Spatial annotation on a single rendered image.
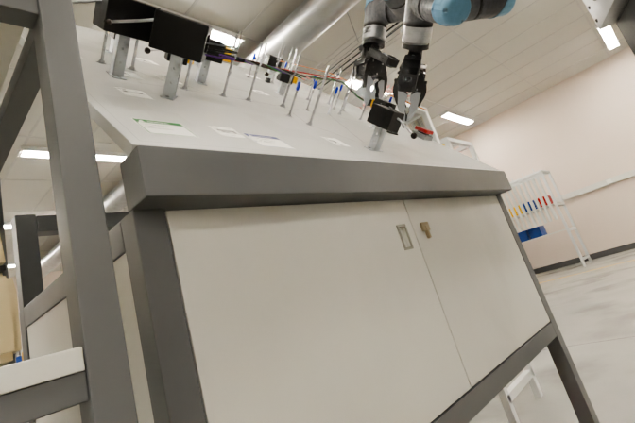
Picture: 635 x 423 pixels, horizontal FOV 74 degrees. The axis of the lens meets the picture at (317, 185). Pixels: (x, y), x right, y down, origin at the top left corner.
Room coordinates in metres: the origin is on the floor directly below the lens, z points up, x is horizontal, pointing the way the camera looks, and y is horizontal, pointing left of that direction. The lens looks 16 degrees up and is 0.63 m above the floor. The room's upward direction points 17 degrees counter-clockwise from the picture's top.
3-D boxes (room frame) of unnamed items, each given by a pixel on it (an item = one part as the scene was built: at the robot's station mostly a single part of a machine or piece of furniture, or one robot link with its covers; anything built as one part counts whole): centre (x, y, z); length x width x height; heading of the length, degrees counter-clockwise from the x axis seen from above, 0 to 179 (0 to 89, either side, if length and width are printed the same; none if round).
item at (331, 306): (0.70, 0.02, 0.60); 0.55 x 0.02 x 0.39; 139
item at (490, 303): (1.12, -0.35, 0.60); 0.55 x 0.03 x 0.39; 139
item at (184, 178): (0.90, -0.18, 0.83); 1.18 x 0.05 x 0.06; 139
